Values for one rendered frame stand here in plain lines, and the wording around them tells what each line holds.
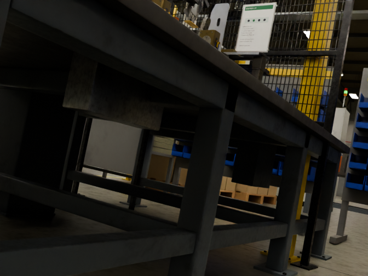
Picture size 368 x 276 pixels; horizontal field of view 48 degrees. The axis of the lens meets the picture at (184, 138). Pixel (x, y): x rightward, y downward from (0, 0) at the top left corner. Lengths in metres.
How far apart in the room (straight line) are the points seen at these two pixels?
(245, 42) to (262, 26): 0.14
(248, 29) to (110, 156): 2.44
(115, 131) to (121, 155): 0.28
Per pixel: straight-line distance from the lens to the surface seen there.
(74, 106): 1.16
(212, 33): 2.01
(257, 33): 2.65
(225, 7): 2.48
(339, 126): 8.51
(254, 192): 6.41
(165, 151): 4.72
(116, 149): 4.54
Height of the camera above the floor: 0.42
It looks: 3 degrees up
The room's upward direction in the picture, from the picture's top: 11 degrees clockwise
